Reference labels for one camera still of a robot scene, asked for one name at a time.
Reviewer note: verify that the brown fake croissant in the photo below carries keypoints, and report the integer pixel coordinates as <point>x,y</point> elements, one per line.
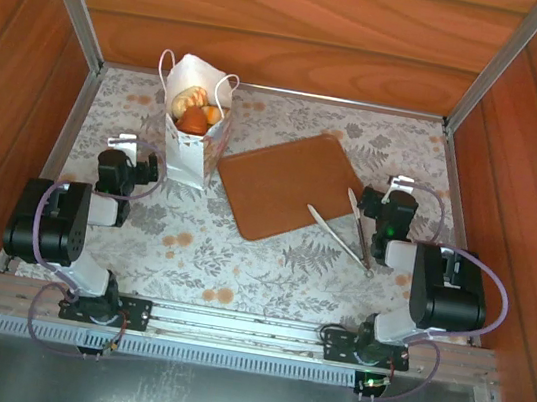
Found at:
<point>192,121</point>

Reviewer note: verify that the twisted golden fake bread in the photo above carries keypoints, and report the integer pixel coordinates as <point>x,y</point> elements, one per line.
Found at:
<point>188,98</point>

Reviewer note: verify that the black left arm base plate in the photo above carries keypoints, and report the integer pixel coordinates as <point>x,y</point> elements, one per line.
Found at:
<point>135,312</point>

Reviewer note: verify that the yellow ridged fake bread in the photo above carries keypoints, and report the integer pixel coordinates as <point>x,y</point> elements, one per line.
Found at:
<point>213,114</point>

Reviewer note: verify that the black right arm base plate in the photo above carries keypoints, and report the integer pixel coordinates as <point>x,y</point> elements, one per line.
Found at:
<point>335,345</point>

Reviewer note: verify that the metal tongs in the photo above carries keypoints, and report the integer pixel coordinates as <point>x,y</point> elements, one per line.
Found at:
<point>334,235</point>

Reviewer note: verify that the shiny metal sheet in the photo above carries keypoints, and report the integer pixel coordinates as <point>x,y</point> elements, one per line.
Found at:
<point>218,401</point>

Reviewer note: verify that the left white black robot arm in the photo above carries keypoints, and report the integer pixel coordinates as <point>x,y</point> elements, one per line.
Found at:
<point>57,225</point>

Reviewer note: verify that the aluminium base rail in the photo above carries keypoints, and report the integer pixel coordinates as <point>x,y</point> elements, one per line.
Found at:
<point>230,322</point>

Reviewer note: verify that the brown rectangular tray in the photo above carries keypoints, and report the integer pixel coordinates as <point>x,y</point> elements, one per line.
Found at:
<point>280,187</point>

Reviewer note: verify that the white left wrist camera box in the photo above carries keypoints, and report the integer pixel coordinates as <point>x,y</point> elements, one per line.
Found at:
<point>123,141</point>

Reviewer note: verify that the aluminium table edge rail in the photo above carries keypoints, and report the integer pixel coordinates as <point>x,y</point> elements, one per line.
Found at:
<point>77,107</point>
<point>452,163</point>
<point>275,91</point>

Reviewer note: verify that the floral tablecloth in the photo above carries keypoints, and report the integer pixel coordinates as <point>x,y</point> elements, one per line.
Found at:
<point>238,267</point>

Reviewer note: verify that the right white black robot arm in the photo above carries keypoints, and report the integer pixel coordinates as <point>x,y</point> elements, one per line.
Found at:
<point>449,309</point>

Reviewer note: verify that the white patterned paper bag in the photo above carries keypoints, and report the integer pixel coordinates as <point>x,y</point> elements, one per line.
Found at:
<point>186,158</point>

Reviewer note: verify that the small green-lit circuit board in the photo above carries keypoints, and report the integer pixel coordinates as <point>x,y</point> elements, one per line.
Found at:
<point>373,382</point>

